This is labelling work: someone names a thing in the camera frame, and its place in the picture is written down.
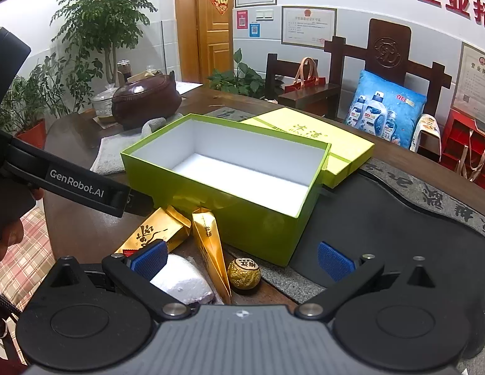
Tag carved dark wooden chair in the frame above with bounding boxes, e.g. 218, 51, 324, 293
324, 18, 453, 118

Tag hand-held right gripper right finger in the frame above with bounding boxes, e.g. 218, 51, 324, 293
296, 241, 438, 321

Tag leafy plant in red pot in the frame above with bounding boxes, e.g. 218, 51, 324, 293
0, 55, 71, 150

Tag grey towel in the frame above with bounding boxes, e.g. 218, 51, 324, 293
90, 116, 167, 176

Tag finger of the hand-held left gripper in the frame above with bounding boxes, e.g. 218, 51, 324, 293
125, 188, 154, 216

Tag framed certificate with emblem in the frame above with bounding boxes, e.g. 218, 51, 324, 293
281, 6, 337, 49

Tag blue printed pillow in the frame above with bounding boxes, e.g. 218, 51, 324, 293
344, 69, 427, 149

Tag plaid cushion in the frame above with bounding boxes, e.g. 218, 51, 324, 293
0, 207, 55, 313

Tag white plastic packet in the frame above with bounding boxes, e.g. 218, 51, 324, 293
150, 254, 214, 306

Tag dark wooden desktop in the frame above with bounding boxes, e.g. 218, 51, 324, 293
43, 82, 485, 375

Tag red gift bag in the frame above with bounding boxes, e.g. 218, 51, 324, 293
283, 57, 328, 94

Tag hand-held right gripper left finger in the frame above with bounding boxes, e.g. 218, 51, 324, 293
51, 240, 193, 321

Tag person's left hand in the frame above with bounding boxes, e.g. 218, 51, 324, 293
0, 221, 25, 276

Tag red gift boxes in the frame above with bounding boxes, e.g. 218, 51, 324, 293
442, 109, 485, 194

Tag gold tea packet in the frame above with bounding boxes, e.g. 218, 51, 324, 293
113, 205, 193, 259
191, 207, 232, 305

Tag tall potted tree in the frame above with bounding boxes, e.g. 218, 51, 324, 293
51, 0, 157, 87

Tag framed licence with code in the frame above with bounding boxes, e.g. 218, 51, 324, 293
451, 41, 485, 121

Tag small green plant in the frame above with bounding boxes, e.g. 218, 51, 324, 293
207, 49, 266, 99

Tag green cardboard box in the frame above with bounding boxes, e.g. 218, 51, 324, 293
120, 113, 332, 268

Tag yellow-green box lid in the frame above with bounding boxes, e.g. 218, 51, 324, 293
240, 106, 376, 189

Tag wooden door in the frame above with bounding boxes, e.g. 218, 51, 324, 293
174, 0, 235, 83

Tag glass lidded cup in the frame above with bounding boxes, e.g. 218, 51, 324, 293
91, 84, 118, 121

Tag gold foil tea ball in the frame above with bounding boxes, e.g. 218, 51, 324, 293
227, 257, 262, 292

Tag white printed bag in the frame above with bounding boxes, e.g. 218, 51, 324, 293
410, 114, 442, 153

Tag plain dark wooden chair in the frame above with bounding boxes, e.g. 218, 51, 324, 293
265, 52, 341, 115

